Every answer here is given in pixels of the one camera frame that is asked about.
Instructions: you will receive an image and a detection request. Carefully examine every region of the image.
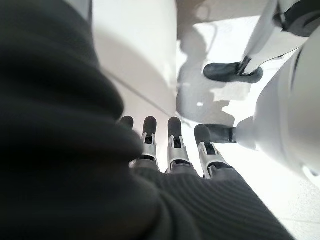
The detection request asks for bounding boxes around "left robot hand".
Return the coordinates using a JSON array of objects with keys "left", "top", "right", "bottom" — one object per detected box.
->
[{"left": 0, "top": 0, "right": 296, "bottom": 240}]

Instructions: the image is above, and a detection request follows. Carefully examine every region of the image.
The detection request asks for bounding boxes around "wide white cabinet door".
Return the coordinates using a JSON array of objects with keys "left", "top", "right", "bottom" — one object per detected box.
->
[{"left": 104, "top": 72, "right": 181, "bottom": 126}]

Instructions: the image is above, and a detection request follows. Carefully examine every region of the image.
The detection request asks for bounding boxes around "narrow white cabinet door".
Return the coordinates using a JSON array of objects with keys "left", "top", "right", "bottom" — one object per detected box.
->
[{"left": 91, "top": 0, "right": 181, "bottom": 121}]

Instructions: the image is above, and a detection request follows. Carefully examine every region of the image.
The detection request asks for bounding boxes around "black right robot foot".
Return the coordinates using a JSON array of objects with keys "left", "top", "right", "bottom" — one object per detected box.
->
[{"left": 202, "top": 62, "right": 264, "bottom": 84}]

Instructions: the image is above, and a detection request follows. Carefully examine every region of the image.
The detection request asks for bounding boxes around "white right robot leg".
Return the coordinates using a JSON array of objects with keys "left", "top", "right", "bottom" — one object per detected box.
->
[{"left": 243, "top": 0, "right": 320, "bottom": 74}]

